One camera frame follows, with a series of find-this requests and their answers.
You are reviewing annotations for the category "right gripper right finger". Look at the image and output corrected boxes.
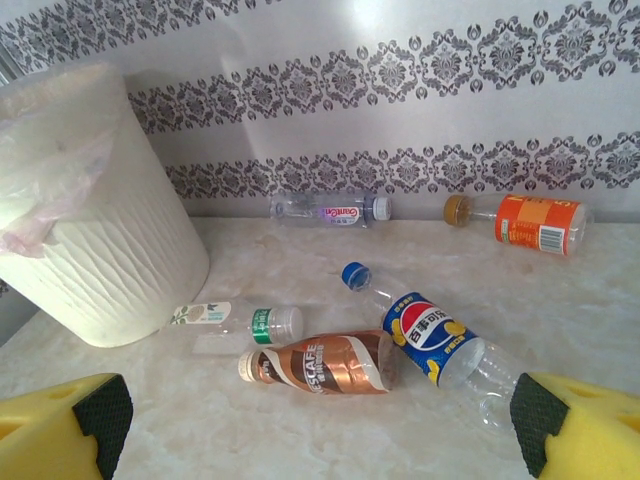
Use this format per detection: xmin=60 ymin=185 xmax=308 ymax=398
xmin=508 ymin=370 xmax=640 ymax=480

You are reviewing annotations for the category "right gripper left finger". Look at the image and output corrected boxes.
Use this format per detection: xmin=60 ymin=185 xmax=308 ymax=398
xmin=0 ymin=372 xmax=135 ymax=480

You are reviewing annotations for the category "Pepsi bottle blue cap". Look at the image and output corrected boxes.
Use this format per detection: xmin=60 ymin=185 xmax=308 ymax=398
xmin=341 ymin=260 xmax=524 ymax=434

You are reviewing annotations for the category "orange label bottle brown cap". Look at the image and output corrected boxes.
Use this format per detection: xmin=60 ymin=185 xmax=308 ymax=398
xmin=443 ymin=193 xmax=596 ymax=258

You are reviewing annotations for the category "cream ribbed waste bin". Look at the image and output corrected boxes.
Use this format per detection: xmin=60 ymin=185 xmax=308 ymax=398
xmin=0 ymin=62 xmax=211 ymax=349

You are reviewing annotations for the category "translucent pink bin liner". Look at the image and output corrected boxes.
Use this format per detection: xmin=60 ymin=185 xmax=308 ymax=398
xmin=0 ymin=62 xmax=121 ymax=259

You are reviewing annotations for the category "flower label bottle green band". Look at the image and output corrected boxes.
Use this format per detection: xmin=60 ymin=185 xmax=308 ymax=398
xmin=167 ymin=298 xmax=305 ymax=357

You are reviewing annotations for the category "brown Nescafe coffee bottle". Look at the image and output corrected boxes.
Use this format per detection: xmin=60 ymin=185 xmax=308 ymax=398
xmin=237 ymin=329 xmax=401 ymax=397

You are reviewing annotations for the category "clear bottle purple white label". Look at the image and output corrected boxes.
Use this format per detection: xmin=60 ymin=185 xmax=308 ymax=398
xmin=268 ymin=192 xmax=394 ymax=229

